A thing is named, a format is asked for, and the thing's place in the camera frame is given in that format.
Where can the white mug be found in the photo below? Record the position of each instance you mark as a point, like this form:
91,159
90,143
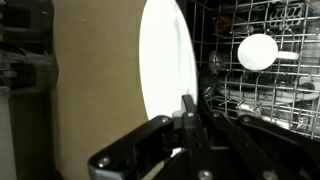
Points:
257,51

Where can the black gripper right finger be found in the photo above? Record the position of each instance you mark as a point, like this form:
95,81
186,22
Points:
260,153

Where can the large black countertop appliance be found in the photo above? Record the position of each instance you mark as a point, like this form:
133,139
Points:
30,73

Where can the white dinner plate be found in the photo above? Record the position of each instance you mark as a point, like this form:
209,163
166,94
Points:
166,60

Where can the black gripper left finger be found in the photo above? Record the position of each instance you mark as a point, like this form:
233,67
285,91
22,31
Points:
133,153

